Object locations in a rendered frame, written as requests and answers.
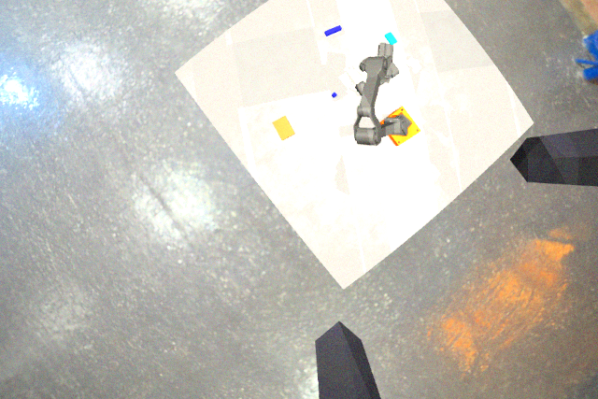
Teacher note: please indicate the cyan block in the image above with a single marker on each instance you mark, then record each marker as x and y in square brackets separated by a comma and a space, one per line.
[390, 37]

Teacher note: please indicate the blue rectangular block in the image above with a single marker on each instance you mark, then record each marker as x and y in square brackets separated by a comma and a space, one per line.
[333, 30]

